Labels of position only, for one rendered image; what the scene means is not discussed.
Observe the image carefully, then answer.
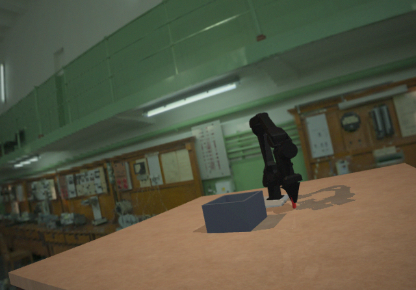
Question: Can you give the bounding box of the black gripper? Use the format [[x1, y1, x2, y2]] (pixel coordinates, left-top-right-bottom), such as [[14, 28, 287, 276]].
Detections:
[[277, 161, 303, 203]]

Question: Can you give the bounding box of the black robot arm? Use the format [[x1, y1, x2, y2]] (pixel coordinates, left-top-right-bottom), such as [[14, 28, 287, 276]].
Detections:
[[250, 112, 298, 200]]

